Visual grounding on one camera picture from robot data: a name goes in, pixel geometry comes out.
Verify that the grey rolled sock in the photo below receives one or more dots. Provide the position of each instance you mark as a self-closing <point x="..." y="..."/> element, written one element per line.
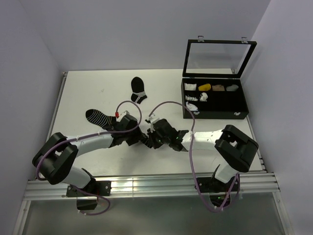
<point x="232" y="88"/>

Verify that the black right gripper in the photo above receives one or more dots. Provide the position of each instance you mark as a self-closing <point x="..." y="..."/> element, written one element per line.
<point x="152" y="141"/>

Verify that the white rolled sock top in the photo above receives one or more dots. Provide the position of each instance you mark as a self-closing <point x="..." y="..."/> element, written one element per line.
<point x="190" y="87"/>

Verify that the aluminium frame rail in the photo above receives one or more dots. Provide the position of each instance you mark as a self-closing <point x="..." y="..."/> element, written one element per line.
<point x="150" y="186"/>

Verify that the black compartment storage box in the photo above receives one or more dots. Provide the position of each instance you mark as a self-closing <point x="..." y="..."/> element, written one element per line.
<point x="219" y="105"/>

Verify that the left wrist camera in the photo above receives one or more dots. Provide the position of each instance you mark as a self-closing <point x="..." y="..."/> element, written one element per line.
<point x="122" y="114"/>

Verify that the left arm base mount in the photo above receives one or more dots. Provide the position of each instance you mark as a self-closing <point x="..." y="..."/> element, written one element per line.
<point x="89" y="197"/>

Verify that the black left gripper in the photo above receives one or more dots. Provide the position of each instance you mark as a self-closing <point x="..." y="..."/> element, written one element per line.
<point x="138" y="134"/>

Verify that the black sock with striped cuff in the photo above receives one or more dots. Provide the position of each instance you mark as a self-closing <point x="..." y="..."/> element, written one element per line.
<point x="138" y="92"/>

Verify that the white rolled sock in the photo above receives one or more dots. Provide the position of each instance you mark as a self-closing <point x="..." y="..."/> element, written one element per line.
<point x="191" y="106"/>
<point x="190" y="98"/>
<point x="190" y="87"/>

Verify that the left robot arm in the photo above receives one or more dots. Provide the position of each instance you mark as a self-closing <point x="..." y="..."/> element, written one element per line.
<point x="56" y="157"/>

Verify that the white rolled sock bottom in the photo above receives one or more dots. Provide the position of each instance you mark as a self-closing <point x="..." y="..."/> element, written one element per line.
<point x="191" y="106"/>

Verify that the glass box lid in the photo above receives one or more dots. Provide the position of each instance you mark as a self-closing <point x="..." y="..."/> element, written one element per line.
<point x="217" y="58"/>

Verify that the black pinstriped sock white toe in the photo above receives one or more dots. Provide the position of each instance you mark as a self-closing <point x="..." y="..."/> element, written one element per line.
<point x="145" y="141"/>

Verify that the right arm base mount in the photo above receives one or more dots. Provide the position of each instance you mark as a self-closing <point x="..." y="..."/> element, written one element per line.
<point x="209" y="185"/>

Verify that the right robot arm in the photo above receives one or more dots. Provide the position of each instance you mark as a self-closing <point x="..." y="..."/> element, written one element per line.
<point x="236" y="148"/>

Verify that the white rolled sock middle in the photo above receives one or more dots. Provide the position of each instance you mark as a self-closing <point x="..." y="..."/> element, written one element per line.
<point x="190" y="98"/>

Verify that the tan rolled sock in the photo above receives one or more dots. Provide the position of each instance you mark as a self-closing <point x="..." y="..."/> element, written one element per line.
<point x="218" y="88"/>

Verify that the yellow rolled sock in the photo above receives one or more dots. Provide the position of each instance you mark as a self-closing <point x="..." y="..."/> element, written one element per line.
<point x="205" y="87"/>

